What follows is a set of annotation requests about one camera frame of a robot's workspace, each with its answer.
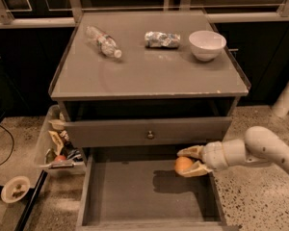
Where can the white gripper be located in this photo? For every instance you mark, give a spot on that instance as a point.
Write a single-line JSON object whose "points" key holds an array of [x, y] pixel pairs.
{"points": [[214, 155]]}

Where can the orange fruit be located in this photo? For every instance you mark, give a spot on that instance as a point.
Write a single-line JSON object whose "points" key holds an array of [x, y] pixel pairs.
{"points": [[182, 163]]}

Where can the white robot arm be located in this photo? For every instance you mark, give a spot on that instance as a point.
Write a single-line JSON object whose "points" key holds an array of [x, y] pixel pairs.
{"points": [[259, 147]]}

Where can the closed grey top drawer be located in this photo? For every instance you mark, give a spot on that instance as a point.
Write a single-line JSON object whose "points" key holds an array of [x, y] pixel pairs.
{"points": [[104, 133]]}

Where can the brass drawer knob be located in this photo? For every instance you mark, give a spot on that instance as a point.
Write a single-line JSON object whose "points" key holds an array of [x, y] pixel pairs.
{"points": [[150, 135]]}

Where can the open grey middle drawer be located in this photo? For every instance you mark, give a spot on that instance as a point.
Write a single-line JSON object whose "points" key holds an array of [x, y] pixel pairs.
{"points": [[135, 188]]}

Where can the grey drawer cabinet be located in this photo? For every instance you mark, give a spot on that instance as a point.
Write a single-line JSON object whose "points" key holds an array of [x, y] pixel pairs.
{"points": [[144, 83]]}

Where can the white ceramic bowl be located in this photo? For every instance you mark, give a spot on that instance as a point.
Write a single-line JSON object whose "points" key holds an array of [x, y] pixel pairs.
{"points": [[206, 45]]}

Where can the crushed foil snack bag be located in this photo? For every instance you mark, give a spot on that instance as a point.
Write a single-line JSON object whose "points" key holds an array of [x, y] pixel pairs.
{"points": [[161, 40]]}

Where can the red apple in bin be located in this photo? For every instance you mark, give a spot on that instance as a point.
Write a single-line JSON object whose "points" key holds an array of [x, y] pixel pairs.
{"points": [[60, 158]]}

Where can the yellow snack packet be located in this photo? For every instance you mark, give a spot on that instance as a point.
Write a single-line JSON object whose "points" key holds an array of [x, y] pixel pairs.
{"points": [[57, 140]]}

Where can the clear plastic storage bin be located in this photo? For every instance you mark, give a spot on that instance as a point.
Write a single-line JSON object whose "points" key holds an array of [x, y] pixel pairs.
{"points": [[46, 146]]}

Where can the clear plastic water bottle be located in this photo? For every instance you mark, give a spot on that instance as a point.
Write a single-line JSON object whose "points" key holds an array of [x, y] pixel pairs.
{"points": [[103, 42]]}

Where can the small white plate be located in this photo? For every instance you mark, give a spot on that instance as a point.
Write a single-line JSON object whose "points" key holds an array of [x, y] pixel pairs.
{"points": [[15, 189]]}

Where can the metal guard rail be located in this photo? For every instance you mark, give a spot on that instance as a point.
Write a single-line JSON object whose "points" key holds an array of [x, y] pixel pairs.
{"points": [[66, 13]]}

